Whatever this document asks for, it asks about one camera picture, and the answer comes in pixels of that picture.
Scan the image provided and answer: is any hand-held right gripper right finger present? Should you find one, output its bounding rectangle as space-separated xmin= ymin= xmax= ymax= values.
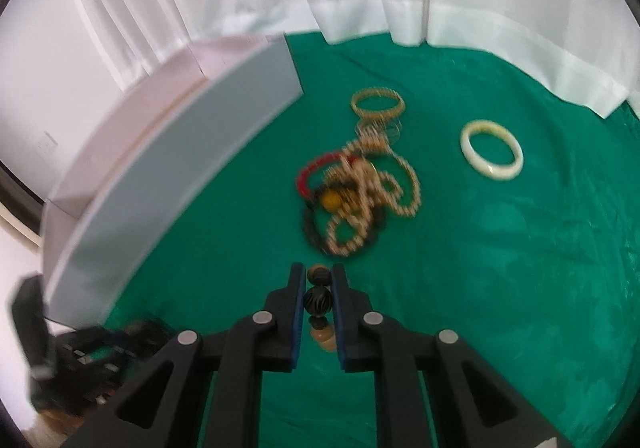
xmin=334 ymin=264 xmax=576 ymax=448

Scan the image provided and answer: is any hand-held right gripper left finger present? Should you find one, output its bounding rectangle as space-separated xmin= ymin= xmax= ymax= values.
xmin=60 ymin=264 xmax=306 ymax=448

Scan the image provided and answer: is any dark wooden bead bracelet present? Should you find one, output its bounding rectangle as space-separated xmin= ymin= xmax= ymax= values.
xmin=304 ymin=265 xmax=336 ymax=354

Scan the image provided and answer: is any white jewelry box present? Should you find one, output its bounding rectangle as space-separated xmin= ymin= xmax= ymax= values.
xmin=42 ymin=35 xmax=304 ymax=329

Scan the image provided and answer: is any green cloth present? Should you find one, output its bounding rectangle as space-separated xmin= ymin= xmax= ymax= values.
xmin=100 ymin=30 xmax=640 ymax=448

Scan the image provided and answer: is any white jade bangle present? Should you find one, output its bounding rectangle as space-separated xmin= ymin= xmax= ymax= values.
xmin=460 ymin=120 xmax=524 ymax=181

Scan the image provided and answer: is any gold bangle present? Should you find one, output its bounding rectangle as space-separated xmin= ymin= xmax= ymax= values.
xmin=350 ymin=86 xmax=405 ymax=121

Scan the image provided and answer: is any black bead bracelet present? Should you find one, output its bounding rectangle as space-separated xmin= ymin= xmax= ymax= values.
xmin=301 ymin=205 xmax=388 ymax=253

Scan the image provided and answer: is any red beaded bracelet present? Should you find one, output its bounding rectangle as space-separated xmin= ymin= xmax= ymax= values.
xmin=296 ymin=153 xmax=361 ymax=213

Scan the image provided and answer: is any beige pearl necklace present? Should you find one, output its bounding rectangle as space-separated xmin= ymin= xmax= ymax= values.
xmin=320 ymin=135 xmax=423 ymax=259

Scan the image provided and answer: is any silver chain necklace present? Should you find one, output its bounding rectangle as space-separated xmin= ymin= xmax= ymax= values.
xmin=355 ymin=115 xmax=403 ymax=143

